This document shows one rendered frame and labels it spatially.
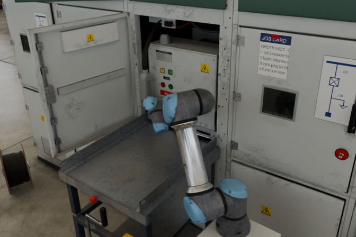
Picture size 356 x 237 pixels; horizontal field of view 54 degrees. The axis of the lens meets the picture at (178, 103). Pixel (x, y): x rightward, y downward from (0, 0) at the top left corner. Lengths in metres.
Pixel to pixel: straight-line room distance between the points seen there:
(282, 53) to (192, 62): 0.57
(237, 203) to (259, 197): 0.63
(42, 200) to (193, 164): 2.03
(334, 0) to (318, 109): 0.48
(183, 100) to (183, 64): 0.67
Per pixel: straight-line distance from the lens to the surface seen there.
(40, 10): 2.83
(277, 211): 2.10
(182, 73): 2.07
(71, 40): 1.97
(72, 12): 2.53
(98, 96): 2.17
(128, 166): 1.94
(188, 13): 1.90
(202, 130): 2.13
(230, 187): 1.48
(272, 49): 1.69
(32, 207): 3.21
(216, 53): 1.95
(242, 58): 1.77
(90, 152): 2.07
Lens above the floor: 1.95
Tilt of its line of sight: 25 degrees down
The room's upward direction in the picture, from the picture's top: 1 degrees counter-clockwise
